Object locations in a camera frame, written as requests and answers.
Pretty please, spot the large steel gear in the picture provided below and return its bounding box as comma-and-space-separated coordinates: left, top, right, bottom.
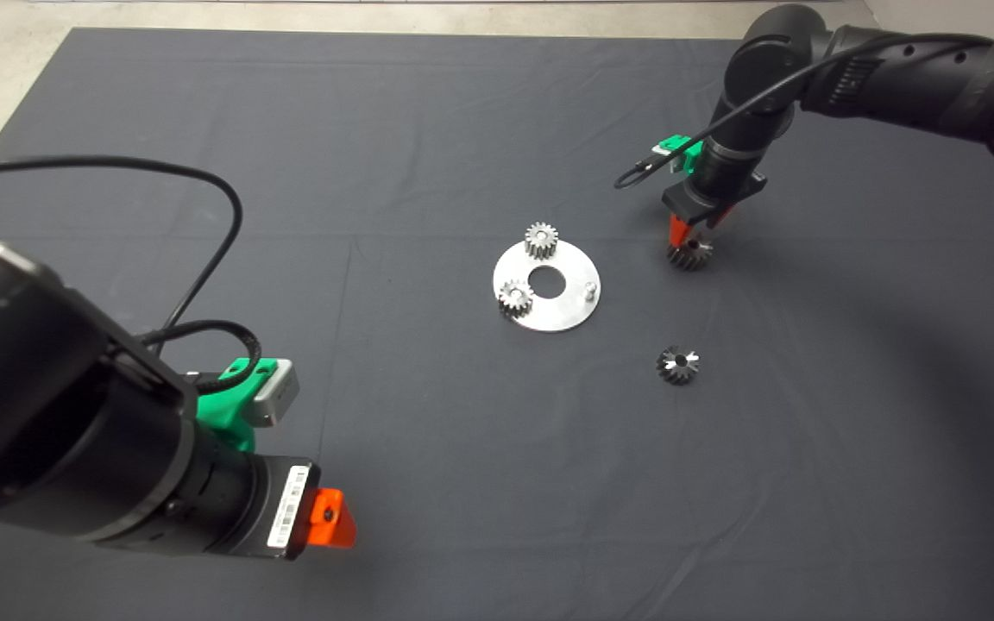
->
666, 237, 714, 272

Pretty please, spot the round metal plate with hole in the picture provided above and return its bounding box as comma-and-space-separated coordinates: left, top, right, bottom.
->
492, 240, 602, 334

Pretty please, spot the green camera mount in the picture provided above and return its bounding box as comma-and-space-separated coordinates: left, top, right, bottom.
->
195, 356, 280, 451
652, 135, 706, 174

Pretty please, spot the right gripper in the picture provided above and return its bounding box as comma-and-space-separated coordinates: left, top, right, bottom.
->
663, 168, 768, 252

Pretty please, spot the dark grey table cloth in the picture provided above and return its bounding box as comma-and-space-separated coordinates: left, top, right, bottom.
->
0, 28, 994, 621

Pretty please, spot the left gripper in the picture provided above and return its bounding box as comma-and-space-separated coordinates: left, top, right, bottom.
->
202, 445, 358, 560

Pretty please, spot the small steel gear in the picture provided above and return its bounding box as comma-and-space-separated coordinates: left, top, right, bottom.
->
524, 222, 560, 260
656, 346, 701, 386
497, 279, 535, 317

